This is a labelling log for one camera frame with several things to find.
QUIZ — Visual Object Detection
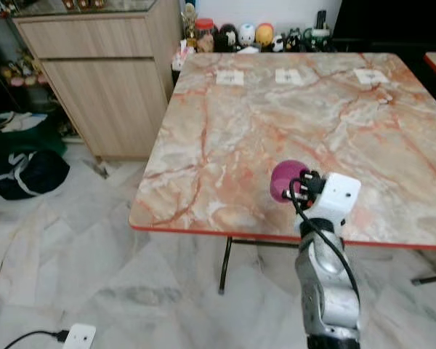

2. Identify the golden trophy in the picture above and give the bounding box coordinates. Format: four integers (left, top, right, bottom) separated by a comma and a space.
181, 2, 198, 44

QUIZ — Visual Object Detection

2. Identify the white paper square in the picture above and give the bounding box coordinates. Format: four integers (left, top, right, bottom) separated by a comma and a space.
215, 69, 246, 87
274, 68, 305, 86
353, 68, 392, 86

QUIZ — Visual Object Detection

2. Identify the black round figurine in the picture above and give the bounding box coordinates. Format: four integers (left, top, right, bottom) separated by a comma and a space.
217, 24, 238, 53

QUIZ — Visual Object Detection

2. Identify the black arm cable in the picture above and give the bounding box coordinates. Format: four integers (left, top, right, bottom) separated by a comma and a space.
288, 178, 361, 302
4, 330, 68, 349

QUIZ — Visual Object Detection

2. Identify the yellow round figurine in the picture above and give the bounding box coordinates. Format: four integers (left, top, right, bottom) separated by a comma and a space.
255, 23, 275, 48

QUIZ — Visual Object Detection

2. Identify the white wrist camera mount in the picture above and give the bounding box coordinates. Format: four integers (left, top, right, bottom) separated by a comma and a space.
62, 324, 97, 349
301, 172, 363, 228

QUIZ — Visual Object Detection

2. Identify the pink plastic cup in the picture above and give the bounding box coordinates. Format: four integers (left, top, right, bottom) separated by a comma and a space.
270, 160, 312, 204

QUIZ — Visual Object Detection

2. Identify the white tissue pack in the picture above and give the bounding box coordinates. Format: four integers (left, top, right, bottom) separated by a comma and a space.
171, 42, 195, 72

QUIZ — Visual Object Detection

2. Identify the white round figurine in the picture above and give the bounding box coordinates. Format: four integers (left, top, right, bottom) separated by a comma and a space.
238, 23, 257, 47

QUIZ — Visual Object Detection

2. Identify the red-lidded jar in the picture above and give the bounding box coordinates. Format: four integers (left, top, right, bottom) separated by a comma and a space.
194, 18, 217, 54

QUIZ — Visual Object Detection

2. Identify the black metal table frame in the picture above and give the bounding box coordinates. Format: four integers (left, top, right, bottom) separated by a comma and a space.
219, 235, 436, 296

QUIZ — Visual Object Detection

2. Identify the black television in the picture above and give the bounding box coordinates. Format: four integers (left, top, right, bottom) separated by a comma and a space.
331, 0, 436, 54

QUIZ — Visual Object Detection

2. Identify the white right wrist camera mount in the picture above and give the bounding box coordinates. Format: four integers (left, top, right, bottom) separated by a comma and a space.
301, 172, 363, 228

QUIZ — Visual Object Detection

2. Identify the green bag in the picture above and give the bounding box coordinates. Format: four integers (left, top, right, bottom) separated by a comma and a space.
0, 111, 68, 158

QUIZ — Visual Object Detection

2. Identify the glass display shelf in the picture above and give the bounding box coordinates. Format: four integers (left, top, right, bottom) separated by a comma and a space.
0, 0, 77, 139

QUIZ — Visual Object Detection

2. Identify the light wooden cabinet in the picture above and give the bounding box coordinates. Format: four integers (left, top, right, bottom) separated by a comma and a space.
12, 0, 183, 162

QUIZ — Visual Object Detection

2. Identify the black bag with grey strap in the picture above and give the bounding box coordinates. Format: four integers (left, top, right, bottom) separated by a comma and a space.
0, 148, 72, 201

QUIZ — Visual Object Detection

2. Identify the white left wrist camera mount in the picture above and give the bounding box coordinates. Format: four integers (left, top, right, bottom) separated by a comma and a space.
62, 324, 97, 349

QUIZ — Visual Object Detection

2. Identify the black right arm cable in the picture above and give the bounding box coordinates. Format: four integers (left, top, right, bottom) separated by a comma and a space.
288, 178, 361, 302

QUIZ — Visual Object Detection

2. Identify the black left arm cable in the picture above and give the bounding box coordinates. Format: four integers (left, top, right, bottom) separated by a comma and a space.
4, 330, 68, 349

